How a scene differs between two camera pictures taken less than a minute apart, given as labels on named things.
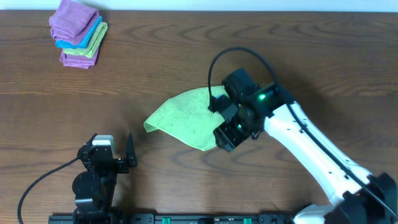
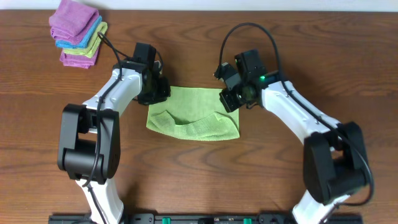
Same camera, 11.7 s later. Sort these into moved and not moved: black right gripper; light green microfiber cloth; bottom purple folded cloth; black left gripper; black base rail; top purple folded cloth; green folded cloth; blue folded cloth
Moved: black left gripper; black right gripper; light green microfiber cloth
Not moved: black base rail; bottom purple folded cloth; green folded cloth; blue folded cloth; top purple folded cloth
